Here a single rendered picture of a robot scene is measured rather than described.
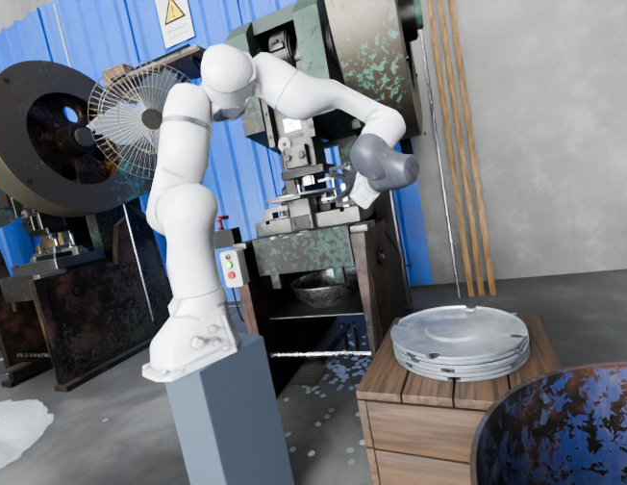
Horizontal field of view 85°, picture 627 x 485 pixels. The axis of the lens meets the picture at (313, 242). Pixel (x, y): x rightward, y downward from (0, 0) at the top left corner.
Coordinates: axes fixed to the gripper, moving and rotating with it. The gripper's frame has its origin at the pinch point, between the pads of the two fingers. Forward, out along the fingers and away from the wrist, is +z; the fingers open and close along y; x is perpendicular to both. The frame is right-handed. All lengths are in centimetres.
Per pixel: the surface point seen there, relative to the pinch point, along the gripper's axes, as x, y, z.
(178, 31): -20, 151, 196
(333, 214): -5.8, -9.4, 8.1
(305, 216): 2.7, -8.1, 14.3
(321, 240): 3.3, -17.4, 5.1
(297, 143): -4.3, 20.3, 21.2
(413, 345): 17, -38, -46
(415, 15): -38, 52, -16
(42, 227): 98, 12, 159
